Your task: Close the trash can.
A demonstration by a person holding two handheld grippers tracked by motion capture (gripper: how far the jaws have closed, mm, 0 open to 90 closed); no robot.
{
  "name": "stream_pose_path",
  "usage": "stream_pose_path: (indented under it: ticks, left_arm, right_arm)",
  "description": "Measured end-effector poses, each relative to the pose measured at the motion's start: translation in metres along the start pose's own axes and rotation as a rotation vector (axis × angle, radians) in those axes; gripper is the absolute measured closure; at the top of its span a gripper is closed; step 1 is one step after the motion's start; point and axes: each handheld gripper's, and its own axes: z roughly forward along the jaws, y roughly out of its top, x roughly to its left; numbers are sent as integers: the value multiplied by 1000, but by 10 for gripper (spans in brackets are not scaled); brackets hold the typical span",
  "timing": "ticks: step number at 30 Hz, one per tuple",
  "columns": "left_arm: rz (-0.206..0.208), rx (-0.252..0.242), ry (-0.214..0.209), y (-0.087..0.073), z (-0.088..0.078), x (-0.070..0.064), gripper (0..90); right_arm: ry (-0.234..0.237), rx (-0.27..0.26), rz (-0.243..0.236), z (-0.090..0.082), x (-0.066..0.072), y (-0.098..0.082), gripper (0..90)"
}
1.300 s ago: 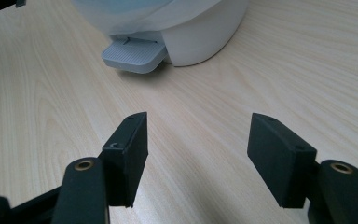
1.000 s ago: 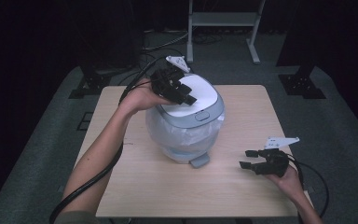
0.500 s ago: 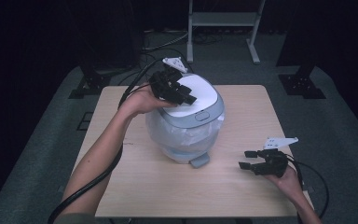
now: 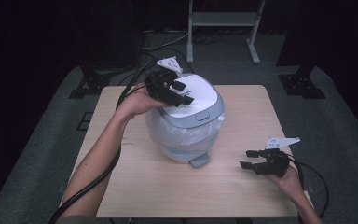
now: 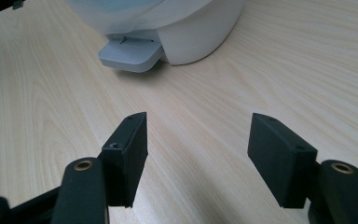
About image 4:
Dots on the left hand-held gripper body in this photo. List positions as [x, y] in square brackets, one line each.
[160, 85]

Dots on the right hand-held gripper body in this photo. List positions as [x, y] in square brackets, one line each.
[275, 163]

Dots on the person's right hand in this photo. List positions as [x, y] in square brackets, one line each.
[289, 183]

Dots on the person's left hand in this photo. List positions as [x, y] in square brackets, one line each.
[136, 102]

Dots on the clear plastic bin liner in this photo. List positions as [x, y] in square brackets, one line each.
[180, 133]

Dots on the black stand base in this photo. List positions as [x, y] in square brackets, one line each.
[90, 84]
[301, 84]

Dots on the white metal stand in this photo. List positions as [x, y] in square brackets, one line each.
[223, 18]

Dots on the floor outlet box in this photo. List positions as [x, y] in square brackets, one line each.
[85, 121]

